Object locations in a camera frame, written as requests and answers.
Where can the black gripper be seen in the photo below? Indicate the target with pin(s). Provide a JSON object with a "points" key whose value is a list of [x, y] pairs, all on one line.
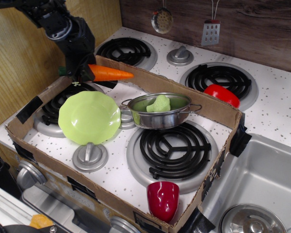
{"points": [[76, 41]]}

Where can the orange toy carrot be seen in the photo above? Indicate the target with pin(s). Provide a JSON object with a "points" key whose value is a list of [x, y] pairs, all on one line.
{"points": [[100, 74]]}

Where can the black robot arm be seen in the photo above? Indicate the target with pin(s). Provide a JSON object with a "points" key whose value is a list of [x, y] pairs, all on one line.
{"points": [[34, 10]]}

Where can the light green plastic plate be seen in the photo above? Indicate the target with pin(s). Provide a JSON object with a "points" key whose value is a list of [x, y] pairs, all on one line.
{"points": [[89, 116]]}

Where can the brown cardboard fence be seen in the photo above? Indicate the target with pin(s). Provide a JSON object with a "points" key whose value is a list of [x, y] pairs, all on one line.
{"points": [[213, 109]]}

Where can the back left black burner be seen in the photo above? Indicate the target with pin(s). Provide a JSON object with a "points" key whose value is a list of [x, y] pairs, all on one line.
{"points": [[131, 51]]}

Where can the black burner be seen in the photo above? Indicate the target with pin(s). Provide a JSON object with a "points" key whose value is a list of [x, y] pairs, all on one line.
{"points": [[131, 51], [46, 119], [235, 79], [182, 155]]}

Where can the front left black burner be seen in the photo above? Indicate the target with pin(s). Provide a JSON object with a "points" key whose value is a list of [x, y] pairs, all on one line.
{"points": [[46, 119]]}

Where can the middle silver stove knob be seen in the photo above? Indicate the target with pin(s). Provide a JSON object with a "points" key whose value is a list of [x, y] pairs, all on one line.
{"points": [[127, 121]]}

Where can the silver stove knob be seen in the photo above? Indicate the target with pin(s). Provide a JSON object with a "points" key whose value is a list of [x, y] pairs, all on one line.
{"points": [[90, 157], [180, 57], [127, 121]]}

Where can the small steel pot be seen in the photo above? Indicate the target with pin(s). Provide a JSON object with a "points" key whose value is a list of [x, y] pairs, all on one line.
{"points": [[180, 108]]}

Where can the light green toy broccoli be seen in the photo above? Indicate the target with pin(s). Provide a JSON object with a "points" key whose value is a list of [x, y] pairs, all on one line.
{"points": [[161, 104]]}

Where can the front silver stove knob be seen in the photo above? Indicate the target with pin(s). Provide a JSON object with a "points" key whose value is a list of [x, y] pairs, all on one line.
{"points": [[90, 157]]}

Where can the hanging perforated metal ladle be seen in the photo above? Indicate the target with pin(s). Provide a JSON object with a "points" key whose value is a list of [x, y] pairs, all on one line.
{"points": [[162, 19]]}

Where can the back silver stove knob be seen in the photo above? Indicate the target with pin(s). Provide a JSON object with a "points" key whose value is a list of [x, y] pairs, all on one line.
{"points": [[180, 57]]}

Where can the back right black burner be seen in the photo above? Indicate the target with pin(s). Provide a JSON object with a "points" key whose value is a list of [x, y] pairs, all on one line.
{"points": [[235, 79]]}

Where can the left silver oven knob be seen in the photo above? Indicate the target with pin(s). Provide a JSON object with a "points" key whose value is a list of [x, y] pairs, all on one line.
{"points": [[29, 176]]}

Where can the silver oven knob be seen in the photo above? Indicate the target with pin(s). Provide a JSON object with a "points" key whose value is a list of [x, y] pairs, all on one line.
{"points": [[29, 176], [119, 225]]}

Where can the front right black burner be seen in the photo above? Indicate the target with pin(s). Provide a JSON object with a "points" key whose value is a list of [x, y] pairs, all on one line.
{"points": [[182, 155]]}

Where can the hanging slotted metal spatula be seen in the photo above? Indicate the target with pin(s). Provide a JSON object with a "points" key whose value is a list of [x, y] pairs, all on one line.
{"points": [[211, 29]]}

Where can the red toy pepper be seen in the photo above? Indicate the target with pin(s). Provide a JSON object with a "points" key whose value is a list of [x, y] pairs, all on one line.
{"points": [[223, 94]]}

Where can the dark red plastic cup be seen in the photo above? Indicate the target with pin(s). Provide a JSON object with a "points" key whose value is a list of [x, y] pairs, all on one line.
{"points": [[162, 199]]}

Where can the orange object bottom left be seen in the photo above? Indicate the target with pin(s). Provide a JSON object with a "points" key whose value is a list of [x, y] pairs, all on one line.
{"points": [[39, 221]]}

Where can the lower silver oven knob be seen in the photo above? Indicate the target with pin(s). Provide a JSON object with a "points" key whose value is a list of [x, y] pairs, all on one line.
{"points": [[119, 225]]}

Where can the silver sink basin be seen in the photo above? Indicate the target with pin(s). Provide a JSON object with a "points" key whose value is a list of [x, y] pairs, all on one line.
{"points": [[261, 175]]}

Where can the steel pot lid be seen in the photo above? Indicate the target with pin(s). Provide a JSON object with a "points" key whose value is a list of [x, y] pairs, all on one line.
{"points": [[250, 218]]}

